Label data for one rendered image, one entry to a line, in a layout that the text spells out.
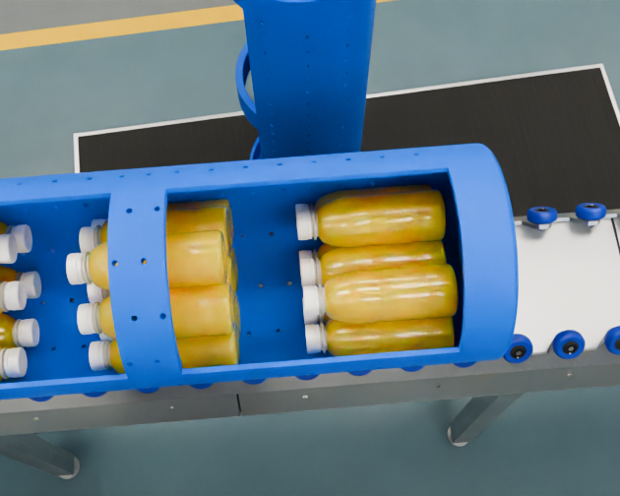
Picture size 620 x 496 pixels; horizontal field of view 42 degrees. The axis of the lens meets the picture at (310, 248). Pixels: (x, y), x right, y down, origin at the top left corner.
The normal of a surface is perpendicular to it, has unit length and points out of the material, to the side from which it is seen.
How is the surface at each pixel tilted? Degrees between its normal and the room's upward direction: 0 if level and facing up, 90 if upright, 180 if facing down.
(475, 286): 39
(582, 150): 0
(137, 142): 0
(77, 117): 0
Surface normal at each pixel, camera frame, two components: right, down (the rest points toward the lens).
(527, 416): 0.00, -0.38
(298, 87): -0.02, 0.93
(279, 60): -0.25, 0.90
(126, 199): -0.04, -0.67
